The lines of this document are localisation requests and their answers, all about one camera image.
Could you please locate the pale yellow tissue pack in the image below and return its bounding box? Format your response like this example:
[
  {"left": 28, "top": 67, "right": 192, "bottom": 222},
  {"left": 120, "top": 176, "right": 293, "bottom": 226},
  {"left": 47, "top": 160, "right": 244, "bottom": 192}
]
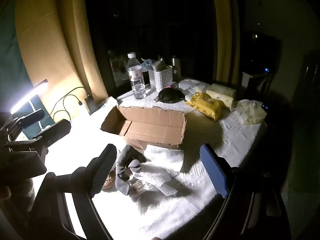
[{"left": 205, "top": 83, "right": 237, "bottom": 110}]

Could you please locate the clear plastic bag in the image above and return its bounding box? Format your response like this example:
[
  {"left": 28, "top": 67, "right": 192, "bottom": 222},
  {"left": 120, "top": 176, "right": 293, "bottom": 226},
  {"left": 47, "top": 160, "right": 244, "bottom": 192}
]
[{"left": 235, "top": 99, "right": 267, "bottom": 125}]

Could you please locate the white desk lamp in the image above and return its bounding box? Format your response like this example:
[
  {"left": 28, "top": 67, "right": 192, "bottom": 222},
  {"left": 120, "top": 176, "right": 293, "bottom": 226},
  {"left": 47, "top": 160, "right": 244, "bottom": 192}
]
[{"left": 9, "top": 79, "right": 48, "bottom": 114}]

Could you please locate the black charger cable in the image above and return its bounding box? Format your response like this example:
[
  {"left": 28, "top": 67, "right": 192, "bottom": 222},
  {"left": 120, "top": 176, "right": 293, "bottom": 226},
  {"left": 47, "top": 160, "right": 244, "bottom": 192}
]
[{"left": 62, "top": 94, "right": 84, "bottom": 117}]

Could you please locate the black round lid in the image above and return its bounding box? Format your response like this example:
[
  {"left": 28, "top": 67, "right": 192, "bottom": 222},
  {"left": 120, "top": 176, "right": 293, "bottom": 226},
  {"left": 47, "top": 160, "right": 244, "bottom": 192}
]
[{"left": 158, "top": 88, "right": 187, "bottom": 103}]

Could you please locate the white charger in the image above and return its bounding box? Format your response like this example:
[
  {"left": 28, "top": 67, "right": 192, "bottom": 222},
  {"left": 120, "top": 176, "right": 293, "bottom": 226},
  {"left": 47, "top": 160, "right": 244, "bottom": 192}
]
[{"left": 75, "top": 100, "right": 90, "bottom": 117}]

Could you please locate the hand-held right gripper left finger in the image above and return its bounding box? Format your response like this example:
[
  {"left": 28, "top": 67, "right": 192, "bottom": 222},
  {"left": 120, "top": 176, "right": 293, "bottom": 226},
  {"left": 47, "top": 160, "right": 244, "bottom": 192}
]
[{"left": 32, "top": 144, "right": 118, "bottom": 240}]

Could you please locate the tan packet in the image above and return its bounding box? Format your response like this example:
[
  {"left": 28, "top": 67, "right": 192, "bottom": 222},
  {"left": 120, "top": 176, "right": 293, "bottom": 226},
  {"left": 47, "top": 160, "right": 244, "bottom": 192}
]
[{"left": 152, "top": 60, "right": 170, "bottom": 71}]

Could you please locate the grey sock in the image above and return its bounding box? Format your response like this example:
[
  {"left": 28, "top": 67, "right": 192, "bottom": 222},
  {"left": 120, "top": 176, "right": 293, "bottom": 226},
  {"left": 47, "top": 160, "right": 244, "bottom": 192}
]
[{"left": 114, "top": 144, "right": 148, "bottom": 196}]

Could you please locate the black adapter cable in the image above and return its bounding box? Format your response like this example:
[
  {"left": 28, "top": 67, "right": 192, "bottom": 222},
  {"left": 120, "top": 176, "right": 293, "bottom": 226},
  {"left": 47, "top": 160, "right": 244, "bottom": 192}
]
[{"left": 52, "top": 87, "right": 88, "bottom": 125}]

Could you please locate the brown cardboard box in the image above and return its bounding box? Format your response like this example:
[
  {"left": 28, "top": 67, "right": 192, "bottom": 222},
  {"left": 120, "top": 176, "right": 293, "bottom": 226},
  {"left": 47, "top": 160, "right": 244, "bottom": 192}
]
[{"left": 100, "top": 106, "right": 187, "bottom": 148}]

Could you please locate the white perforated basket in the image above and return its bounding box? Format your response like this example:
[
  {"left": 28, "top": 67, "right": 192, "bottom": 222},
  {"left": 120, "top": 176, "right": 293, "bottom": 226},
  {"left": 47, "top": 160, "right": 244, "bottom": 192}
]
[{"left": 148, "top": 65, "right": 174, "bottom": 92}]

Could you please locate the yellow wipes packet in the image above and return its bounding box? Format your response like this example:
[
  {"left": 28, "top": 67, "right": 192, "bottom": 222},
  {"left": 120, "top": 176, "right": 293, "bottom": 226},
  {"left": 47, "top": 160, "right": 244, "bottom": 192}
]
[{"left": 187, "top": 92, "right": 224, "bottom": 122}]

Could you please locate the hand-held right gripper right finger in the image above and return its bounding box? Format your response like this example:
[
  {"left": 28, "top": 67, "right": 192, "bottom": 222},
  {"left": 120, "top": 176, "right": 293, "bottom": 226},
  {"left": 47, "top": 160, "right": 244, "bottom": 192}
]
[{"left": 199, "top": 144, "right": 291, "bottom": 240}]

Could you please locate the metal thermos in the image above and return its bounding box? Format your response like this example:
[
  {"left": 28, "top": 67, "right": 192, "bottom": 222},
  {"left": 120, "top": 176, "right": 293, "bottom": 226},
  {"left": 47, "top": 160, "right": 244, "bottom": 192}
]
[{"left": 171, "top": 56, "right": 182, "bottom": 80}]

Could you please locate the yellow curtain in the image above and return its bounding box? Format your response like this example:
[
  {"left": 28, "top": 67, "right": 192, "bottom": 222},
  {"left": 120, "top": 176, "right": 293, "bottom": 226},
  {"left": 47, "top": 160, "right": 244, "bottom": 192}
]
[
  {"left": 209, "top": 0, "right": 241, "bottom": 83},
  {"left": 15, "top": 0, "right": 112, "bottom": 105}
]

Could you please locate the white dotted cloth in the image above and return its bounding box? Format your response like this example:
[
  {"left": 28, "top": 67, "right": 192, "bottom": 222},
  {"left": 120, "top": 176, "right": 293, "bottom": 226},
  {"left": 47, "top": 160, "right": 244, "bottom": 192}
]
[{"left": 146, "top": 144, "right": 185, "bottom": 172}]

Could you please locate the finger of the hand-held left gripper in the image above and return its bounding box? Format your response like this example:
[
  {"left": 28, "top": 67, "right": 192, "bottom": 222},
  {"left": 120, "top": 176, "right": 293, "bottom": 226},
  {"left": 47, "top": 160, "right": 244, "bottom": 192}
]
[
  {"left": 32, "top": 119, "right": 72, "bottom": 147},
  {"left": 9, "top": 108, "right": 45, "bottom": 132}
]

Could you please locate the white waffle towel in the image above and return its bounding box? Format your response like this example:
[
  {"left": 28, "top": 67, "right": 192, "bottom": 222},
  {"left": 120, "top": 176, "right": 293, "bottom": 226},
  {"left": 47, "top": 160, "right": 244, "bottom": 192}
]
[{"left": 130, "top": 165, "right": 192, "bottom": 197}]

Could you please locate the clear plastic water bottle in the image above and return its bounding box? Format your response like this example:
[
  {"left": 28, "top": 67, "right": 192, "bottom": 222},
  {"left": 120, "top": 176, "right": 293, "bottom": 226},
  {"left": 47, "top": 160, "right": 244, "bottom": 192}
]
[{"left": 127, "top": 52, "right": 147, "bottom": 100}]

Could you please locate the white folded cloth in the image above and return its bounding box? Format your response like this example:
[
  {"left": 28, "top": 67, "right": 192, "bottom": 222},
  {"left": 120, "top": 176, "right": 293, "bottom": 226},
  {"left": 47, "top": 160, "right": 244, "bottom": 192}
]
[{"left": 178, "top": 79, "right": 213, "bottom": 95}]

